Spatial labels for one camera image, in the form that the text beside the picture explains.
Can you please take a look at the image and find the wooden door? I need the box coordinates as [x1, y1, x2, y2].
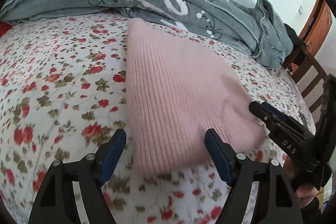
[298, 0, 333, 56]

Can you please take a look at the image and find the grey patterned quilt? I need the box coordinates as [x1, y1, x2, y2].
[1, 0, 293, 69]

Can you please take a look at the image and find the floral bed sheet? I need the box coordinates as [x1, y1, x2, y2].
[0, 11, 317, 224]

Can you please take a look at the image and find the white wall socket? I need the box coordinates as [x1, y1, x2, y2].
[298, 5, 303, 15]

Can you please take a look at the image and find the red pillow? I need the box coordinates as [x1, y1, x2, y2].
[0, 22, 12, 37]

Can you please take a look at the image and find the pink knitted sweater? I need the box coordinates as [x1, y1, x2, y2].
[126, 19, 265, 174]

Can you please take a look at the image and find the person's right hand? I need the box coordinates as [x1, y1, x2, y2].
[283, 156, 319, 209]

